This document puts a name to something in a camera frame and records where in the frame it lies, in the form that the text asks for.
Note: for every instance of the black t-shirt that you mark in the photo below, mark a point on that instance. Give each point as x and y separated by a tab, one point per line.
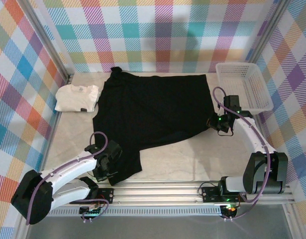
155	107

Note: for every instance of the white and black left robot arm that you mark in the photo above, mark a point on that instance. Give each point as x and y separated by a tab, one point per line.
68	169

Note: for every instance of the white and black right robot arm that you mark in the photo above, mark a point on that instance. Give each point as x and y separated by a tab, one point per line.
252	134

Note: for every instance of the folded white t-shirt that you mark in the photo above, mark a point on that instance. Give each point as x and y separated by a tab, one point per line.
73	97

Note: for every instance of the white plastic mesh basket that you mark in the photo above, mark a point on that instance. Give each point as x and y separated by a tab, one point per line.
257	84

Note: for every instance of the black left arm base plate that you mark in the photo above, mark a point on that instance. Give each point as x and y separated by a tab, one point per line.
105	195

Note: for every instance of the aluminium mounting rail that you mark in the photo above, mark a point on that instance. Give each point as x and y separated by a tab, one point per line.
155	191

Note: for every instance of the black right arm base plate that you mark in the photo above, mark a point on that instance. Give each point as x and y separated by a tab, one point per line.
210	194

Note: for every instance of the aluminium corner post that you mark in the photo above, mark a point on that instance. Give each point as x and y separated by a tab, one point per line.
267	31
46	37

